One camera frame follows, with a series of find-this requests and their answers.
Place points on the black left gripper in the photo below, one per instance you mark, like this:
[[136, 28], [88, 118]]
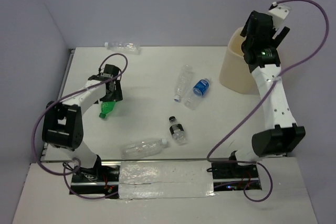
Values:
[[117, 95]]

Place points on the clear ribbed plastic bottle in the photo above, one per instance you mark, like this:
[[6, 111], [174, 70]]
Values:
[[183, 82]]

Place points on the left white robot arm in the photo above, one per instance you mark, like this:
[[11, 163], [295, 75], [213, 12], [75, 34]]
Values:
[[63, 126]]

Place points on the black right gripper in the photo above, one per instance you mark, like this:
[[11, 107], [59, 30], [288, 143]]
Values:
[[275, 42]]

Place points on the clear bottle at back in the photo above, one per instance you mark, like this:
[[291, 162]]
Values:
[[123, 47]]

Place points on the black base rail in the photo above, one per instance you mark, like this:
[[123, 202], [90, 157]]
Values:
[[226, 177]]

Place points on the green plastic bottle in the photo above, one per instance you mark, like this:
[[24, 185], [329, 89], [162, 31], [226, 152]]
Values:
[[106, 108]]

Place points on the blue label Pocari bottle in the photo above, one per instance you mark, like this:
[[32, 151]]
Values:
[[197, 93]]

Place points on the large clear front bottle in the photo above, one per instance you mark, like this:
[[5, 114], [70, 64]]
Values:
[[142, 149]]

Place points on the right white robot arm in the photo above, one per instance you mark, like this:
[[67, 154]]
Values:
[[282, 133]]

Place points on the small black label bottle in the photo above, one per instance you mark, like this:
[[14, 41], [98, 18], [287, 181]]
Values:
[[177, 131]]

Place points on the beige plastic bin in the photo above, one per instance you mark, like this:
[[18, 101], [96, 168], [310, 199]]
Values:
[[234, 73]]

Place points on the white foil cover sheet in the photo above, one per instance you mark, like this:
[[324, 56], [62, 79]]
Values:
[[174, 179]]

